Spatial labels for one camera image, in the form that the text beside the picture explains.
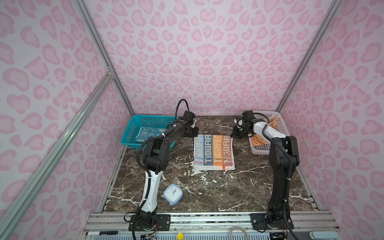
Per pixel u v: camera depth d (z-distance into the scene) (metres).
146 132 1.07
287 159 0.53
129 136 0.99
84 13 0.70
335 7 0.69
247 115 0.84
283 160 0.56
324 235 0.68
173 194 0.80
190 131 0.89
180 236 0.64
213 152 0.98
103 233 0.70
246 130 0.86
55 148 0.56
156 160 0.59
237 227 0.72
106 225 0.73
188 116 0.84
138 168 0.56
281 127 1.03
